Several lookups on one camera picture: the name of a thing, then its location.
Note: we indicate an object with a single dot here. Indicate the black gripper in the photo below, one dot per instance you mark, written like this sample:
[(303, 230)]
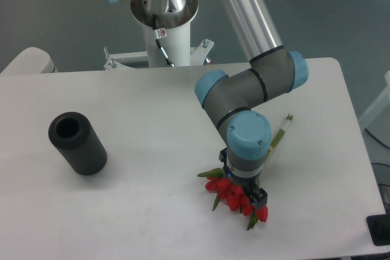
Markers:
[(248, 180)]

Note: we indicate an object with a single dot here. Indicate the red tulip bouquet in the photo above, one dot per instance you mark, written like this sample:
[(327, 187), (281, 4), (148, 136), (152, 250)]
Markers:
[(234, 196)]

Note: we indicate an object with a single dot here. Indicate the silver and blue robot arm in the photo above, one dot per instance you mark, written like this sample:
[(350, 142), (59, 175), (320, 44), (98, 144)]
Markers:
[(229, 101)]

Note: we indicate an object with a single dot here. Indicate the black device at table edge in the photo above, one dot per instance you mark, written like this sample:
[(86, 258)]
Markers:
[(378, 226)]

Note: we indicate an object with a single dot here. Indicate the white furniture at right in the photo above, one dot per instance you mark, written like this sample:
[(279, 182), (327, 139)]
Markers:
[(376, 107)]

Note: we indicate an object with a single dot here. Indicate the black ribbed cylindrical vase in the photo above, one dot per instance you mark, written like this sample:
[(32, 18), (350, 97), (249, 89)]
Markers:
[(72, 134)]

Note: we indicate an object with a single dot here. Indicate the white chair at left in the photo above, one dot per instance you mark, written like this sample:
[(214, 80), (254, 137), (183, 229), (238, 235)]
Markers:
[(32, 60)]

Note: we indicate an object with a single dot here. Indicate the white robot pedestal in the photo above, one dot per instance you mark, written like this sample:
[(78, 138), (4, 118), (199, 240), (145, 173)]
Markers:
[(166, 26)]

